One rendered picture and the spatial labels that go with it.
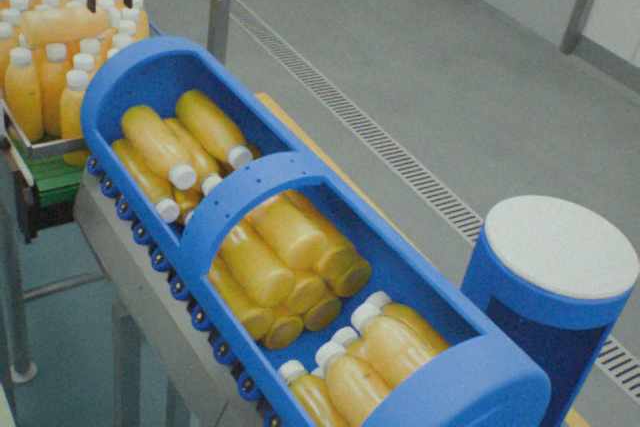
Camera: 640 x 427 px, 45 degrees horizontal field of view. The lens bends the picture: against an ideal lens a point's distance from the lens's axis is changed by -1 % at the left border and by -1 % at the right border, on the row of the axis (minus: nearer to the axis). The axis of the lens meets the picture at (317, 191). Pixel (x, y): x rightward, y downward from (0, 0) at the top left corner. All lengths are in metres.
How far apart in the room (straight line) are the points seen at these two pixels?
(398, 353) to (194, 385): 0.44
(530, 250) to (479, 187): 2.06
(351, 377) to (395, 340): 0.07
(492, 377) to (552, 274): 0.52
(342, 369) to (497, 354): 0.19
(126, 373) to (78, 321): 0.75
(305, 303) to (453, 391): 0.37
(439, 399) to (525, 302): 0.55
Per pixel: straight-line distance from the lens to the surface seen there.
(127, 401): 1.93
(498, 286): 1.39
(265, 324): 1.14
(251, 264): 1.09
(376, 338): 0.96
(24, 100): 1.68
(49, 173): 1.64
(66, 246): 2.84
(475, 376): 0.87
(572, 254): 1.43
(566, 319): 1.38
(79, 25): 1.68
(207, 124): 1.36
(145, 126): 1.35
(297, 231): 1.07
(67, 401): 2.37
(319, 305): 1.18
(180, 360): 1.31
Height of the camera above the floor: 1.85
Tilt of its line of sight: 36 degrees down
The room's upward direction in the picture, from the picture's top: 10 degrees clockwise
